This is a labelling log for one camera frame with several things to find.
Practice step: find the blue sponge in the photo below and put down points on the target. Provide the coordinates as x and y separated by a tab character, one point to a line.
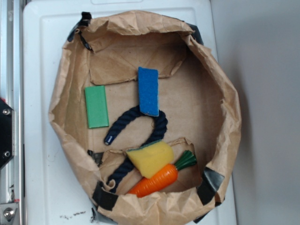
148	91

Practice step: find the yellow sponge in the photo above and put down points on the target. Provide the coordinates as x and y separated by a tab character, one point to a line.
151	158

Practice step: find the green rectangular block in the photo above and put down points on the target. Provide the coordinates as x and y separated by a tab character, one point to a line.
96	106

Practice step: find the orange plastic carrot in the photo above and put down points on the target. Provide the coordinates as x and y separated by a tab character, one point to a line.
163	178

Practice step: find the black octagonal mount plate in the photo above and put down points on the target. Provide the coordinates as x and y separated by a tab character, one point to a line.
7	129

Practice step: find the aluminium frame rail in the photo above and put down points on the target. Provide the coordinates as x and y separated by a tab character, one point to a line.
12	187

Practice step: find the metal corner bracket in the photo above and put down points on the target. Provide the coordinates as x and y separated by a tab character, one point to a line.
8	212

